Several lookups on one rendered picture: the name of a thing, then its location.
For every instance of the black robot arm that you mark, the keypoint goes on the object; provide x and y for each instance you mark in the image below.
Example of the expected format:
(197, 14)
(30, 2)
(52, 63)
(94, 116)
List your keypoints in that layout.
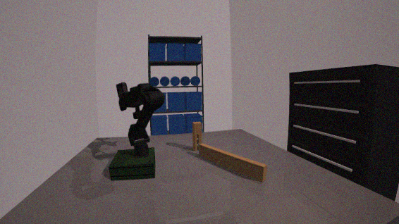
(151, 98)

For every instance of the wooden board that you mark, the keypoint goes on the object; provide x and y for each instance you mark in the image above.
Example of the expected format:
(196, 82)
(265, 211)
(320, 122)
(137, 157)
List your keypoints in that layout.
(248, 167)

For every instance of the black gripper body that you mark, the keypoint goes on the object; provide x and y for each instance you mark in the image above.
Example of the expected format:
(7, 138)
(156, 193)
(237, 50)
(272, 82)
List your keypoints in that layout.
(137, 108)

